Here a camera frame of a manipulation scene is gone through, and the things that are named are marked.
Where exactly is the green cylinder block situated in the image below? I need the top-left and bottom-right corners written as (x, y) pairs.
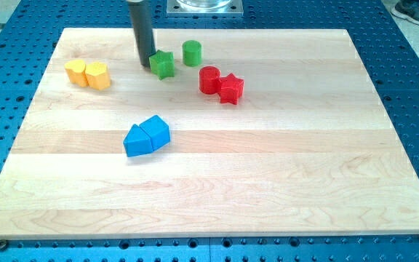
top-left (182, 40), bottom-right (202, 67)

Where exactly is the red cylinder block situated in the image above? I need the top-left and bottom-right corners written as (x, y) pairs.
top-left (199, 66), bottom-right (220, 95)

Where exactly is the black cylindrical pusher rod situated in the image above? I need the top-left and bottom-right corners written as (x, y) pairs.
top-left (127, 0), bottom-right (156, 68)

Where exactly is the blue triangle block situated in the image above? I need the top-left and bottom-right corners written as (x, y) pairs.
top-left (123, 124), bottom-right (153, 157)

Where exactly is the left board clamp screw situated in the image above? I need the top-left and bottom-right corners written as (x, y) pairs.
top-left (0, 239), bottom-right (9, 251)

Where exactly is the grey sneaker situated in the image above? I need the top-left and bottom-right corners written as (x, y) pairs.
top-left (391, 0), bottom-right (419, 25)

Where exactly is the blue cube block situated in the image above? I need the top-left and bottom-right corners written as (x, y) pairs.
top-left (139, 115), bottom-right (170, 151)

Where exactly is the light wooden board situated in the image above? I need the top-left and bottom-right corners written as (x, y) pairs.
top-left (0, 28), bottom-right (419, 239)

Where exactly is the yellow hexagon block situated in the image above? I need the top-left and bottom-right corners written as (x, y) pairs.
top-left (85, 62), bottom-right (111, 90)

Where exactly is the yellow heart block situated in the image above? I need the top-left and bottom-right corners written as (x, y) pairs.
top-left (64, 60), bottom-right (88, 87)

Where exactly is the green star block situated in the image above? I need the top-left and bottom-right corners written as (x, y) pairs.
top-left (148, 50), bottom-right (175, 80)

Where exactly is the red star block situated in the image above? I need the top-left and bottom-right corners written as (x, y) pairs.
top-left (218, 74), bottom-right (244, 105)

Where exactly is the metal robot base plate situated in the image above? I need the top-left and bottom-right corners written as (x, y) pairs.
top-left (167, 0), bottom-right (244, 17)

